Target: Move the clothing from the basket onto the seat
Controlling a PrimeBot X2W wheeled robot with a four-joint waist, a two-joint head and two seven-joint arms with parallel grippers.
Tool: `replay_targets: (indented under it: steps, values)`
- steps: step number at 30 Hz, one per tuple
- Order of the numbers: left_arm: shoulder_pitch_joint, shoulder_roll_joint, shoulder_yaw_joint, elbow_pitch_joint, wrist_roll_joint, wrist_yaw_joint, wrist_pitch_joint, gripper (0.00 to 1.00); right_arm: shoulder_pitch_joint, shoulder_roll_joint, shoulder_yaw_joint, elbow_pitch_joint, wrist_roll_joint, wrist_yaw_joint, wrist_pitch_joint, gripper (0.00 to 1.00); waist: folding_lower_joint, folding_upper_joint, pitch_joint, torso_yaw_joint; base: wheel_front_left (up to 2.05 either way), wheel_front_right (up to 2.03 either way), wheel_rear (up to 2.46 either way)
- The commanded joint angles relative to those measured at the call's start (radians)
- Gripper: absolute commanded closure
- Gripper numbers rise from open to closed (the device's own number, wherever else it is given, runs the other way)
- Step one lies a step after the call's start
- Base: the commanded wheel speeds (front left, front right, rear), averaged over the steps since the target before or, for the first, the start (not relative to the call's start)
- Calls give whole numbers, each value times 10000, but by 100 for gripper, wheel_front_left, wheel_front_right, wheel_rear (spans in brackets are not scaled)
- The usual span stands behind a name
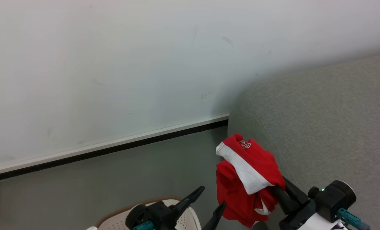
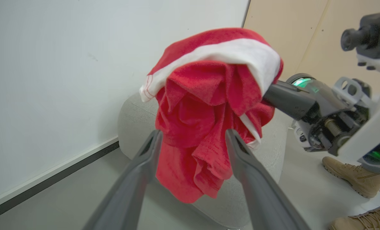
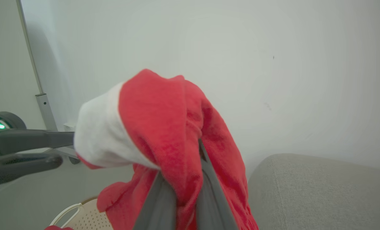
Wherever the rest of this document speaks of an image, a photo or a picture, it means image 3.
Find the grey metal stand pole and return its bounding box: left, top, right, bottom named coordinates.
left=16, top=0, right=81, bottom=165

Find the grey fabric sofa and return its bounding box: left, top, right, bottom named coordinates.
left=247, top=153, right=380, bottom=230

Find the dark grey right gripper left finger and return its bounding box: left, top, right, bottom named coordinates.
left=133, top=172, right=177, bottom=230

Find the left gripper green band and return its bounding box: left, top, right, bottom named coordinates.
left=0, top=111, right=75, bottom=188

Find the red and white fleece garment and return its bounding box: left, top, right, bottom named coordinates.
left=73, top=69, right=259, bottom=230

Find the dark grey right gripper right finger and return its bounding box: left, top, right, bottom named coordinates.
left=196, top=139, right=239, bottom=230

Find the cream perforated laundry basket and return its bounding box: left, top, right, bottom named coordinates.
left=49, top=196, right=114, bottom=230

